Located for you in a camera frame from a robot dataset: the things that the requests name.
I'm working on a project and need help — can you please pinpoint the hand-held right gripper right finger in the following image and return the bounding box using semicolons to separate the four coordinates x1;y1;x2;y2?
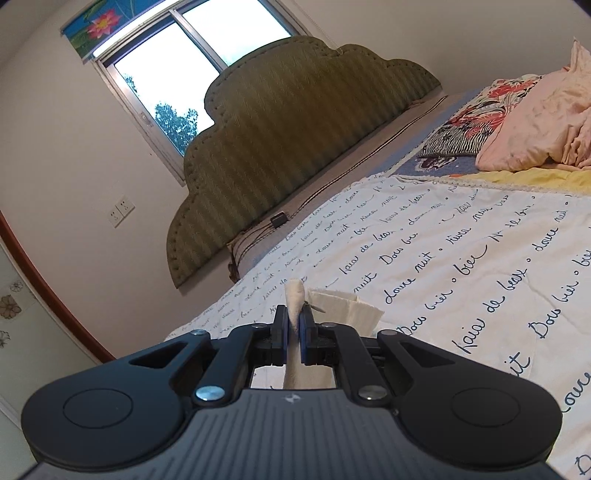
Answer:
298;310;462;408

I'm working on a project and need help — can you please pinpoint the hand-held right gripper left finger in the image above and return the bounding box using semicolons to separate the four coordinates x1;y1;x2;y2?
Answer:
127;305;293;408

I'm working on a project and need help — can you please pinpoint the cream fluffy towel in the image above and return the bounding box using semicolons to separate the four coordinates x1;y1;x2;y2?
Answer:
281;279;385;391

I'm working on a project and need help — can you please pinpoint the grey bed sheet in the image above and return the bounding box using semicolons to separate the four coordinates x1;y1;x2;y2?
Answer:
230;90;481;283

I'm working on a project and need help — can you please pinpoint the white script printed blanket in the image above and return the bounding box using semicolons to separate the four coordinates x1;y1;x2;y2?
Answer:
164;173;591;480

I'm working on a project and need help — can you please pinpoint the green padded headboard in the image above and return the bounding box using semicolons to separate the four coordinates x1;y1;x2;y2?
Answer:
166;36;442;291

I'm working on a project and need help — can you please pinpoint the blue printed sheet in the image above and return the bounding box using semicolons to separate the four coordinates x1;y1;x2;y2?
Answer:
385;154;481;180

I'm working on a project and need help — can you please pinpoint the floral striped pillow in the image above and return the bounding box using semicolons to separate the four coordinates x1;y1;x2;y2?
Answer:
418;76;544;158

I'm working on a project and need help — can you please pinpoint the yellow blanket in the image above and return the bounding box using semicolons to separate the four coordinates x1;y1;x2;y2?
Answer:
429;165;591;195

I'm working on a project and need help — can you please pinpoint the sliding window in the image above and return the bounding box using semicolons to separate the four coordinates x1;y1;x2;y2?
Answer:
91;0;311;186

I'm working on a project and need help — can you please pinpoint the pink crumpled pillow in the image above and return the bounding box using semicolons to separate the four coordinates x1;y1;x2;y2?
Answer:
475;39;591;173

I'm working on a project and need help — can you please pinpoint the floral roller blind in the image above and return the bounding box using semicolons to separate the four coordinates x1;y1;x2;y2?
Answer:
60;0;160;61

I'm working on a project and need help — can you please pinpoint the black cable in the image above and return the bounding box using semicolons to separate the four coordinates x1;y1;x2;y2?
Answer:
238;222;278;243

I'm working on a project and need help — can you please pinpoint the white wall socket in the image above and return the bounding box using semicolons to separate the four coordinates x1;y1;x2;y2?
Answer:
108;196;136;228

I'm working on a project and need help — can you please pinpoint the brown wooden door frame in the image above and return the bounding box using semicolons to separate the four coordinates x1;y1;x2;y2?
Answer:
0;210;116;365

